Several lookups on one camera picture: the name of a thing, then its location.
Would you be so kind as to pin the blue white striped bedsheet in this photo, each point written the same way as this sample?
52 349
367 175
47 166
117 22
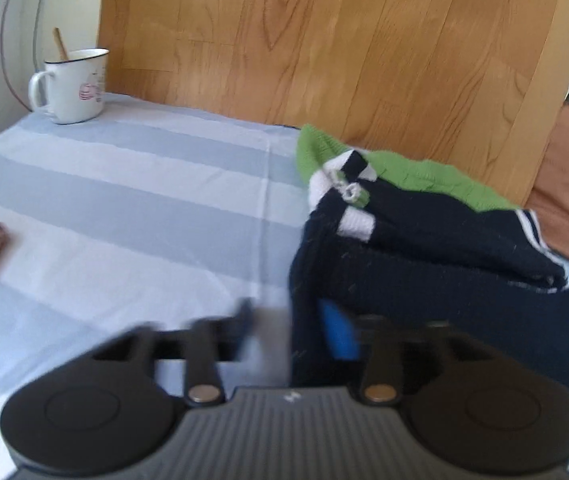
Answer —
139 210

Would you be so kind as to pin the navy white green knit sweater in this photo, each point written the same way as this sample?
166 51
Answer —
439 250

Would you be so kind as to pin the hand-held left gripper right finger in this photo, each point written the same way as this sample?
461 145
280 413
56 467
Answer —
337 332

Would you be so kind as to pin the wooden stick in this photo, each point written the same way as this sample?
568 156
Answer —
60 44

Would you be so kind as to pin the wooden headboard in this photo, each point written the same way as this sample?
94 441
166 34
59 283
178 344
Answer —
344 40

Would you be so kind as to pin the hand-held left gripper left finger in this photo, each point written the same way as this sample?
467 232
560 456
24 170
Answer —
204 355

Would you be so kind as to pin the brown cushion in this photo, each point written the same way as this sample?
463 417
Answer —
564 170

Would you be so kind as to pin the white enamel mug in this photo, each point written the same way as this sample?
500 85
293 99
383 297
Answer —
77 87

